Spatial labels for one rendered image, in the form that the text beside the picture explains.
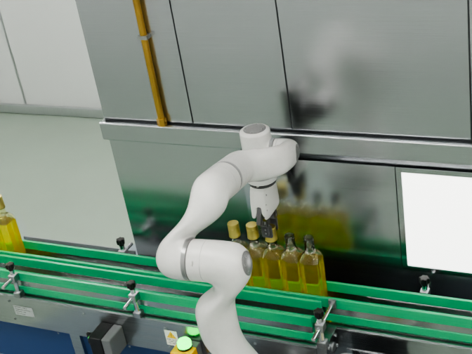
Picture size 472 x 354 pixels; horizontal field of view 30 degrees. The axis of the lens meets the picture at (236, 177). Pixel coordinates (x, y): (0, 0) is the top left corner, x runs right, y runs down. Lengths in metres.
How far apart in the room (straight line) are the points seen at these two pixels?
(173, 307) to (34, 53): 4.48
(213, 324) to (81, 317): 0.86
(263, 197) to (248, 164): 0.22
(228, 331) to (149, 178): 0.84
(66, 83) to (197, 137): 4.31
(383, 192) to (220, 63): 0.58
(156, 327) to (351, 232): 0.67
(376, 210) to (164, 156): 0.69
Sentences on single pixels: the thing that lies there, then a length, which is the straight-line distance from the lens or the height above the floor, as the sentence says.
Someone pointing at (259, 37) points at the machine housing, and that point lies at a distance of 2.42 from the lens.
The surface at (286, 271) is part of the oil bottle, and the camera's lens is 2.56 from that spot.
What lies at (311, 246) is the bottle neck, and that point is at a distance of 2.49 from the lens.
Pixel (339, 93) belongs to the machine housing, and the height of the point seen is 1.69.
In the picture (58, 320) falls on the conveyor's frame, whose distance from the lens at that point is 2.98.
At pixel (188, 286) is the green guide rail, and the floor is 1.12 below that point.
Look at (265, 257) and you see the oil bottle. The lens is 2.56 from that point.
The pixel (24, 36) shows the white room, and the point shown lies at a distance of 6.93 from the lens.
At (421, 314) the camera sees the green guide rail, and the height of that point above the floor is 1.13.
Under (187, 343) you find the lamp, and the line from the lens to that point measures 2.66.
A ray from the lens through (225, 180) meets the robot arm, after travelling 2.07.
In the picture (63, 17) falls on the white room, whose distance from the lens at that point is 6.64.
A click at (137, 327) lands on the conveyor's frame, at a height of 1.01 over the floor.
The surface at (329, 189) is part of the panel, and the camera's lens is 2.53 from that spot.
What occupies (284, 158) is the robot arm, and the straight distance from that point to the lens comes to 2.29.
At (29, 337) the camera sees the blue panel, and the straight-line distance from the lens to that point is 3.16.
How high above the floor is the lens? 2.67
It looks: 29 degrees down
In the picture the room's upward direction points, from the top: 10 degrees counter-clockwise
